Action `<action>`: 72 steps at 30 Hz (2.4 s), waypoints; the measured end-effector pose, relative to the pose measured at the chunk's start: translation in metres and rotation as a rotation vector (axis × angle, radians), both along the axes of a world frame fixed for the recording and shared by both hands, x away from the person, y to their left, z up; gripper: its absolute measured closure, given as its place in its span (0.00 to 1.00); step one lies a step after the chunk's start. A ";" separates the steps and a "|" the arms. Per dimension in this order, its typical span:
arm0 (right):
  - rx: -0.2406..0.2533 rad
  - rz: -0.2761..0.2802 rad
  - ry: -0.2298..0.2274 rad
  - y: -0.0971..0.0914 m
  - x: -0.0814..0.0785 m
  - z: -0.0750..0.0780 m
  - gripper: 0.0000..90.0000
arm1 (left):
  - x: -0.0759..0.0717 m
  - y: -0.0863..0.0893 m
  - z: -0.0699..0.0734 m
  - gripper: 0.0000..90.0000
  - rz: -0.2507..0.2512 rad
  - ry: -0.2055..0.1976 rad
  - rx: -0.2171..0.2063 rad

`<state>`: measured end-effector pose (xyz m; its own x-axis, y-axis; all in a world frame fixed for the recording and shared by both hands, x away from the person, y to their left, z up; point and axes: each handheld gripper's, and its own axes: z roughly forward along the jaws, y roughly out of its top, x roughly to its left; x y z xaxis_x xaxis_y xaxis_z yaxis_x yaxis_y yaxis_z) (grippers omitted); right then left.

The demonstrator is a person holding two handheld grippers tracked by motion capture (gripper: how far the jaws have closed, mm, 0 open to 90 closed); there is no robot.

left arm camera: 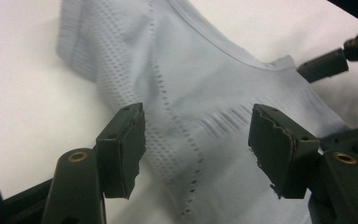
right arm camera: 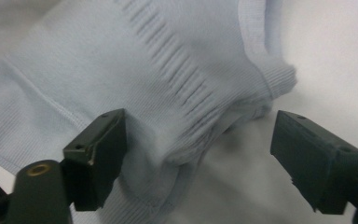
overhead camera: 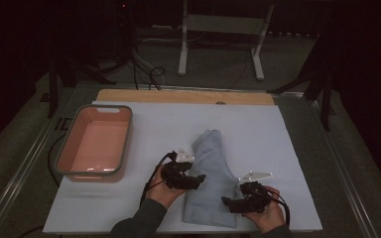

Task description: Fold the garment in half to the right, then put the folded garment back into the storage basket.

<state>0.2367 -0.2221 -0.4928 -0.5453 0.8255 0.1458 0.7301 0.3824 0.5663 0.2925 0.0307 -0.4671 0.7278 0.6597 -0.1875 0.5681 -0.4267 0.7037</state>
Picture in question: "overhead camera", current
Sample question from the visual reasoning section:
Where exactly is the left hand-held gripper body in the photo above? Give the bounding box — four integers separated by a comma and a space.
161, 147, 195, 190

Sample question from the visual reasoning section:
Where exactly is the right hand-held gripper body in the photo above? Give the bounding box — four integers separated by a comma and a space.
237, 171, 274, 213

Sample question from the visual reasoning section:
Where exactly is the light blue knit garment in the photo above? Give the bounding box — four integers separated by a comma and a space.
182, 129, 241, 229

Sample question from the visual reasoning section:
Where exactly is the pink basket with grey rim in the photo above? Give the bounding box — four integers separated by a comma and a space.
54, 104, 134, 183

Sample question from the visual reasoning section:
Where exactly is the person's right hand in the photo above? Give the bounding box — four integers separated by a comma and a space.
241, 185, 286, 234

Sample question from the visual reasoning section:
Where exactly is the person's left hand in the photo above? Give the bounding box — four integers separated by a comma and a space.
145, 163, 187, 210

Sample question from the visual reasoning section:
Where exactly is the white table mat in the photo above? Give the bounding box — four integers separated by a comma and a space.
42, 100, 323, 235

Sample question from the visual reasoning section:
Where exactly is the black tripod stand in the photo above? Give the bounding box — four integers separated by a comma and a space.
267, 33, 336, 132
48, 56, 117, 119

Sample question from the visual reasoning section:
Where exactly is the white metal stand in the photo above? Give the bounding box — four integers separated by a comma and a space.
178, 0, 276, 81

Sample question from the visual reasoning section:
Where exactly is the left hand-held gripper cable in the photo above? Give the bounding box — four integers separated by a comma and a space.
139, 151, 178, 209

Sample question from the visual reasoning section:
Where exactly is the hand-held gripper cable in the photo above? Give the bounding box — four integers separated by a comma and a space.
139, 151, 178, 209
267, 187, 292, 229

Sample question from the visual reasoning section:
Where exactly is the right hand-held gripper cable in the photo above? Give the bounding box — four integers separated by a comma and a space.
267, 187, 292, 229

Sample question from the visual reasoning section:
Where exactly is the bundle of floor cables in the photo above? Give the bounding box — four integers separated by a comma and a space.
130, 46, 167, 91

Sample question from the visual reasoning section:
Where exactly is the black floor cable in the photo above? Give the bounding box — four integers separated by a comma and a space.
48, 133, 67, 187

